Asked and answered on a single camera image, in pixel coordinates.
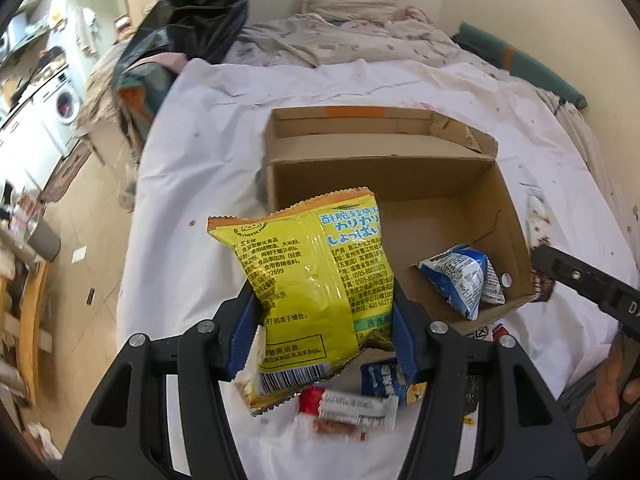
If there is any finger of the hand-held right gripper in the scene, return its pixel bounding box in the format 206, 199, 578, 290
531, 244, 608, 306

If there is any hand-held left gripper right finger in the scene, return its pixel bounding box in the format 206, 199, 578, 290
392, 290, 591, 480

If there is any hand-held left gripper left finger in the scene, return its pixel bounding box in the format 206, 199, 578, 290
59, 280, 266, 480

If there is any blue bear snack packet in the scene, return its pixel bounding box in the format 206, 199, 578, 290
360, 357, 428, 406

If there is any white and dark red packet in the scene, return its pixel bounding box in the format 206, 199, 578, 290
520, 182, 557, 303

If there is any yellow snack packet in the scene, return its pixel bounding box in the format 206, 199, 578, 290
207, 186, 396, 418

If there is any red and white snack bar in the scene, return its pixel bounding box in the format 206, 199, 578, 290
299, 386, 400, 436

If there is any brown cardboard box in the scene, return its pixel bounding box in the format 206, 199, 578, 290
263, 106, 543, 333

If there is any person's right hand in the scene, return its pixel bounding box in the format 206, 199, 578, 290
575, 335, 640, 448

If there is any white and red snack packet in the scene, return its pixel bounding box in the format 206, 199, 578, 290
462, 322, 511, 343

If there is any blue and white snack packet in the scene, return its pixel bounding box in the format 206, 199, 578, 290
417, 243, 506, 322

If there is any grey cloth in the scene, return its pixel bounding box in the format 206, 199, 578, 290
252, 167, 271, 206

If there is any green bolster with orange stripe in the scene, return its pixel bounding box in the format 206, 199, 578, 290
452, 22, 588, 108

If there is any wooden shelf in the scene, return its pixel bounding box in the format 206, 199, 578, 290
0, 260, 53, 406

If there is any grey trash bin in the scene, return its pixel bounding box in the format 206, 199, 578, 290
27, 217, 62, 261

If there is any patterned floor rug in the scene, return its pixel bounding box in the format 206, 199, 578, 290
37, 135, 93, 203

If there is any striped beige cloth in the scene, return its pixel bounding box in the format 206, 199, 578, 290
77, 52, 126, 136

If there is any pink cloth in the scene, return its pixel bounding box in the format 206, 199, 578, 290
150, 52, 188, 73

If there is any white washing machine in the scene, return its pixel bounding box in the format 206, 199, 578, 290
37, 67, 86, 126

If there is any white cabinet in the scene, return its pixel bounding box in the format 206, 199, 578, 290
0, 90, 66, 186

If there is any floral blanket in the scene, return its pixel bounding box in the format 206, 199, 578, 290
225, 7, 461, 68

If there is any black cable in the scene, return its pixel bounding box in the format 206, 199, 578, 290
574, 410, 633, 435

